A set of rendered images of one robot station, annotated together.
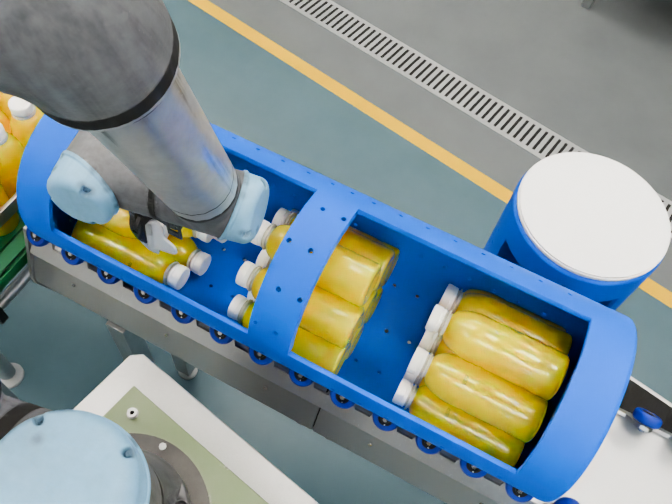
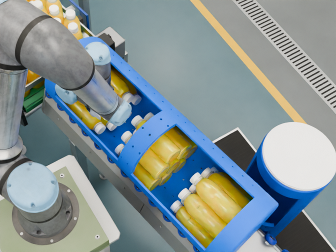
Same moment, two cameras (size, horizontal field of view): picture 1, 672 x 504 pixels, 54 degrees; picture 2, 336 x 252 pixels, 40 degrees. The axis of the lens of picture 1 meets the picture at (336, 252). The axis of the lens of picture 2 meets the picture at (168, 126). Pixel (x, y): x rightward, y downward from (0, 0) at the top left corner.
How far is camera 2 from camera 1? 62 cm
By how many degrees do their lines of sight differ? 9
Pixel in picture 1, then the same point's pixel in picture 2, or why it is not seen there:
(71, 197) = (61, 93)
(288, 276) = (138, 142)
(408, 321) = not seen: hidden behind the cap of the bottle
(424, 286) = (205, 164)
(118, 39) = (75, 74)
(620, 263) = (301, 182)
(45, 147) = not seen: hidden behind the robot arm
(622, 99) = not seen: outside the picture
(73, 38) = (64, 73)
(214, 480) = (83, 208)
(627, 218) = (315, 162)
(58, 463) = (32, 178)
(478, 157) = (301, 106)
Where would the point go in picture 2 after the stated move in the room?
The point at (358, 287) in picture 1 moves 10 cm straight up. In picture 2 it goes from (166, 155) to (169, 141)
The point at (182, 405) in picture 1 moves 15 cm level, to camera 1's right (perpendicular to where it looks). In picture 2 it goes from (82, 179) to (123, 201)
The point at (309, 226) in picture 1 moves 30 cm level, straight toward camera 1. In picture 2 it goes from (152, 124) to (112, 207)
